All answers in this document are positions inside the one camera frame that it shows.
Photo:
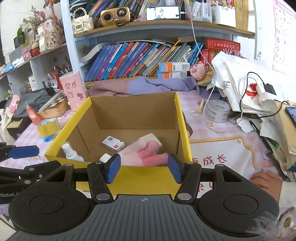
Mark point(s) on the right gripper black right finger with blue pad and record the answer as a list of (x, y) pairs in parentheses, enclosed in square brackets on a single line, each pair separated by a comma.
[(187, 174)]

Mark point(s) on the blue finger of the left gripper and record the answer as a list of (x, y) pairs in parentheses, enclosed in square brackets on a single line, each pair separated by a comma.
[(11, 151)]

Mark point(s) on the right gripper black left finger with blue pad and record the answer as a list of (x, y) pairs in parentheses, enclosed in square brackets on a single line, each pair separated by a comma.
[(100, 175)]

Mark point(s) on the yellow tape roll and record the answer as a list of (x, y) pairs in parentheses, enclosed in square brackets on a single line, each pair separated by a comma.
[(47, 128)]

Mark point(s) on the small white square object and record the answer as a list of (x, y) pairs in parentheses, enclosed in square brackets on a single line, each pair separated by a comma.
[(104, 158)]

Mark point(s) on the person's hand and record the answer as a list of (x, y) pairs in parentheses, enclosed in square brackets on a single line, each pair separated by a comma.
[(269, 182)]

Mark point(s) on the small white red device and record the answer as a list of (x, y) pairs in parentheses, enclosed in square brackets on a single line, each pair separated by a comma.
[(113, 144)]

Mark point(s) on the white spray bottle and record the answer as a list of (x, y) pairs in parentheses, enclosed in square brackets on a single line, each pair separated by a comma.
[(70, 153)]

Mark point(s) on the orange pink bottle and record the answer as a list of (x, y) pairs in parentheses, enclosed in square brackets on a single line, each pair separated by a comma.
[(35, 118)]

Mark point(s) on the pink checkered tablecloth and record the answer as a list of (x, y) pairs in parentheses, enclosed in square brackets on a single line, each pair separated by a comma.
[(242, 152)]

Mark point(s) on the pink fuzzy glove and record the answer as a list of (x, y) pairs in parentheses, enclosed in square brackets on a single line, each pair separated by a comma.
[(142, 154)]

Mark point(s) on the pink glove on clothes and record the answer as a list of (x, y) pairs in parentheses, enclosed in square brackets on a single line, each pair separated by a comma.
[(14, 103)]

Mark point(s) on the white soap block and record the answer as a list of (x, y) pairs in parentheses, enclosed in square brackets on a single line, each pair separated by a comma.
[(151, 137)]

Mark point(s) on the grey clothes pile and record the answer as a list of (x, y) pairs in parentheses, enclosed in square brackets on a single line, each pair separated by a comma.
[(34, 99)]

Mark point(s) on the yellow cardboard box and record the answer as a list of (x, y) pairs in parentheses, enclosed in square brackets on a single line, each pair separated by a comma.
[(127, 118)]

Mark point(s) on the yellow white marker pen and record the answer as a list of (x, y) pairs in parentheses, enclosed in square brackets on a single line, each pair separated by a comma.
[(200, 109)]

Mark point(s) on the wooden chess board box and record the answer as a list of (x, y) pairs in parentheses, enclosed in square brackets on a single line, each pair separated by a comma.
[(55, 107)]

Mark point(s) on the white tape roll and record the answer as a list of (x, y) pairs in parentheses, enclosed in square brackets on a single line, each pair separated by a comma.
[(217, 111)]

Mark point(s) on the purple pink cloth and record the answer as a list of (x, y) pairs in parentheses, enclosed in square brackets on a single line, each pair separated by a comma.
[(143, 85)]

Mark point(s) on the pink cylinder pen holder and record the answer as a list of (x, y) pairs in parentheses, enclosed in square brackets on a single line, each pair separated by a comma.
[(73, 89)]

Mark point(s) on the pile of papers and bags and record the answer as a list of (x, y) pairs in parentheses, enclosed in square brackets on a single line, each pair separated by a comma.
[(230, 71)]

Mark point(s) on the orange white box lower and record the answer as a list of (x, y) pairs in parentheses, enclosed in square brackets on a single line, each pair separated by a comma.
[(168, 75)]

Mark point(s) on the orange white box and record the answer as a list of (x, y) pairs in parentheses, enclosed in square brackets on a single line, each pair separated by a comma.
[(168, 75), (173, 66)]

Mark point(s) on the pink pig plush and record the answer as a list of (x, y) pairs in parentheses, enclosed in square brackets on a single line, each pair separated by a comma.
[(197, 71)]

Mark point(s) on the orange white box upper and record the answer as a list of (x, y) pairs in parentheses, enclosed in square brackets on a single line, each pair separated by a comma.
[(173, 66)]

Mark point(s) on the white blue bookshelf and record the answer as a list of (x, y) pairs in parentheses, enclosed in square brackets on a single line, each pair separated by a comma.
[(71, 50)]

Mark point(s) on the row of colourful books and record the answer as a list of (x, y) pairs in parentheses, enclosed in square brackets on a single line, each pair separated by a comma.
[(136, 58)]

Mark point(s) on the white floral tote bag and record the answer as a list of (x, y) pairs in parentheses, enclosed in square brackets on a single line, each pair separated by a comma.
[(49, 35)]

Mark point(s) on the red dictionary books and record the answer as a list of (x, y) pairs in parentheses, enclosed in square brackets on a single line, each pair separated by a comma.
[(213, 46)]

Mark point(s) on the white pearl handbag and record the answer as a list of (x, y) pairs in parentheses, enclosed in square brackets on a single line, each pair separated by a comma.
[(81, 23)]

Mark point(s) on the gold retro radio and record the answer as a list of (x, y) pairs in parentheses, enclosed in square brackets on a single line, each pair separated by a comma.
[(115, 16)]

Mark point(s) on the white storage container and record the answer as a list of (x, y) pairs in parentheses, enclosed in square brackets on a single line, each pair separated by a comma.
[(224, 15)]

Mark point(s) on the smartphone on shelf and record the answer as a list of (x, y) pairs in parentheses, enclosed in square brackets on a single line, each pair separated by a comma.
[(163, 13)]

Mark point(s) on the black charger with cable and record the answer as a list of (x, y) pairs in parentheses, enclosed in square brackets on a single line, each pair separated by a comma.
[(268, 89)]

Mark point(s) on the alphabet wall poster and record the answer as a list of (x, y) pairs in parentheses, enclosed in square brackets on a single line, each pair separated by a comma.
[(284, 37)]

